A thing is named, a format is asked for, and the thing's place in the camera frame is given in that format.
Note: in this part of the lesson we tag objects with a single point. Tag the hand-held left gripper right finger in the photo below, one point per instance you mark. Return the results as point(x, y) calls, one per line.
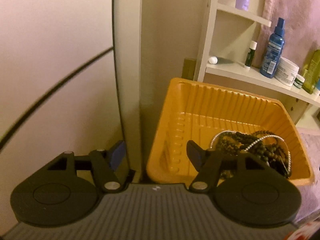
point(196, 155)

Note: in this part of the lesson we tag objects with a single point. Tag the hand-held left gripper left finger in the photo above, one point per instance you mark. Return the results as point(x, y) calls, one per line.
point(116, 155)

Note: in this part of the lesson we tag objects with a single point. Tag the orange plastic tray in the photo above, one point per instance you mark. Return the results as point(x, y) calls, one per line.
point(212, 105)

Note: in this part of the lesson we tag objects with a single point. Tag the brown wooden board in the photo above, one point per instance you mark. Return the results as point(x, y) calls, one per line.
point(189, 68)

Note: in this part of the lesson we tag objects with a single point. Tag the beige wooden shelf unit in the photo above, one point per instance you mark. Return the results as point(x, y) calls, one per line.
point(240, 73)

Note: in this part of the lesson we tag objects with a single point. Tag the black tube white cap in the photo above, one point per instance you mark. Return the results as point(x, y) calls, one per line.
point(225, 60)

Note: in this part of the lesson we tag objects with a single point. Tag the curved beige side panel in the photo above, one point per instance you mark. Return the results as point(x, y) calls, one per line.
point(127, 55)

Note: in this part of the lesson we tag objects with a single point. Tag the white green lip balm stick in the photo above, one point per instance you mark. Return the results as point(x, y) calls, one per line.
point(250, 55)

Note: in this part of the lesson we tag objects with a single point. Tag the pink fleece table blanket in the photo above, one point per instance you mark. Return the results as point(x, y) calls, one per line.
point(311, 180)

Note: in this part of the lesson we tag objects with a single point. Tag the white cream jar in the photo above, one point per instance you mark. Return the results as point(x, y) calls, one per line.
point(287, 71)

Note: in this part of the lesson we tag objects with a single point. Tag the small green white jar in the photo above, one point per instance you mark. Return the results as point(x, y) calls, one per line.
point(298, 82)

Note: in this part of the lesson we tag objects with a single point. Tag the blue spray bottle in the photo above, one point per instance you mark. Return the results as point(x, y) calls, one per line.
point(272, 55)

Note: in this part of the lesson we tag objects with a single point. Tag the red white printed cloth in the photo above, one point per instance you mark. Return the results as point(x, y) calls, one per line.
point(300, 232)

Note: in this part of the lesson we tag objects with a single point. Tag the green liquid bottle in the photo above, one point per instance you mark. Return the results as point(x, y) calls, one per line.
point(312, 75)

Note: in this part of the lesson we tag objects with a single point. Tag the pink hanging towel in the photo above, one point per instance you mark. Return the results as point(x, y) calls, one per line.
point(295, 5)

